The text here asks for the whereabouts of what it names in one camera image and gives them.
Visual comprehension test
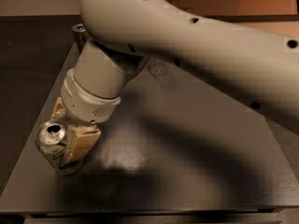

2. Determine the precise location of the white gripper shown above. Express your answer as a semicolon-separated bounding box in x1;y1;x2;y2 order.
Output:
50;69;121;164

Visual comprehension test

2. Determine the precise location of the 7up soda can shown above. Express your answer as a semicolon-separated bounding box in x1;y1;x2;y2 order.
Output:
36;119;84;176

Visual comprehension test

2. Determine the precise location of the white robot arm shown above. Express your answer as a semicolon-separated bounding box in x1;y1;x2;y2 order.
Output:
53;0;299;162

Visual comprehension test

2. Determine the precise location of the tall slim dark can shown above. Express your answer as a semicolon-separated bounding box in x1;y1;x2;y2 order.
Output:
72;23;89;52

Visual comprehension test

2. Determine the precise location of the clear plastic water bottle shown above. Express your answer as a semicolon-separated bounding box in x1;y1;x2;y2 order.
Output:
149;60;167;77

